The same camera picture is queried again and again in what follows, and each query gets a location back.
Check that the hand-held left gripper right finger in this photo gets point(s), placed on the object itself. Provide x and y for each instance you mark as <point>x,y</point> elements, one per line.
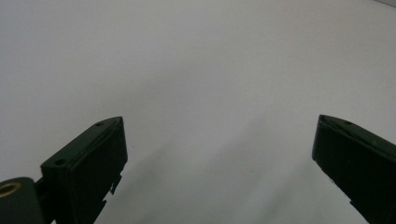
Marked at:
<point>358,161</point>

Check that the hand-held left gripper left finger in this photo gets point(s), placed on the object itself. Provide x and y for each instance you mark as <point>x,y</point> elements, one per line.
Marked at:
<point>84,168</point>

